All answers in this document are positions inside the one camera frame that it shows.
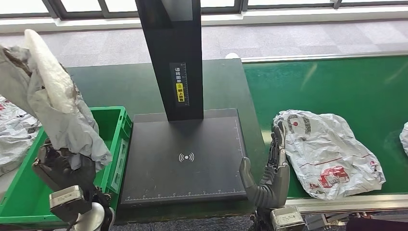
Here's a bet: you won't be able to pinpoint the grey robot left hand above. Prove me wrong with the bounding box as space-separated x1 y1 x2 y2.
32 140 97 195

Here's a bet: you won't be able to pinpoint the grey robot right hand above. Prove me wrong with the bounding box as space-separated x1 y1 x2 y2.
239 121 291 210

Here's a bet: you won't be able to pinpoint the white parcel bag red print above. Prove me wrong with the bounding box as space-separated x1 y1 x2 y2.
273 109 387 201

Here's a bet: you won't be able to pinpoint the plain grey parcel bag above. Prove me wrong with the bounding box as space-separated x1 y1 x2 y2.
0 29 113 173

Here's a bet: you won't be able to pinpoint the white parcel bag red marks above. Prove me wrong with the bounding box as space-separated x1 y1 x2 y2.
0 95 42 177

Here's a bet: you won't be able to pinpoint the black inbound scanner machine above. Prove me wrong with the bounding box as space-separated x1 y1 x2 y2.
119 0 249 208

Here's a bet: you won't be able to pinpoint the green conveyor belt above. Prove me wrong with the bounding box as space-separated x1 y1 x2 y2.
242 55 408 198

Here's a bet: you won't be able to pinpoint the crumpled grey-white parcel bag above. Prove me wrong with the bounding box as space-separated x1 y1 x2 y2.
399 121 408 157

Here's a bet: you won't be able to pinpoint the green plastic crate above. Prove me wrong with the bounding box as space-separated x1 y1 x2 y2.
0 106 133 226

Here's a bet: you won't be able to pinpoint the black and yellow label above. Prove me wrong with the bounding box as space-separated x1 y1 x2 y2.
169 62 190 107

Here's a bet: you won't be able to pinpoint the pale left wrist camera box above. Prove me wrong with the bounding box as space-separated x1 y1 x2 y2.
49 186 94 222

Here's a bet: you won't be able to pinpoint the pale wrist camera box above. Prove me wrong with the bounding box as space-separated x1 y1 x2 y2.
49 186 94 222
270 207 306 231

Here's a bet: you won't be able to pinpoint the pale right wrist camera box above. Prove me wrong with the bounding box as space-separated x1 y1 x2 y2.
270 207 306 231

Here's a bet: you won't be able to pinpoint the aluminium conveyor frame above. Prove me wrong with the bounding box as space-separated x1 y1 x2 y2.
241 51 408 231

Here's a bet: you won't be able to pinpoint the dark window frame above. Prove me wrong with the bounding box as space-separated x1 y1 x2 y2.
0 0 408 20

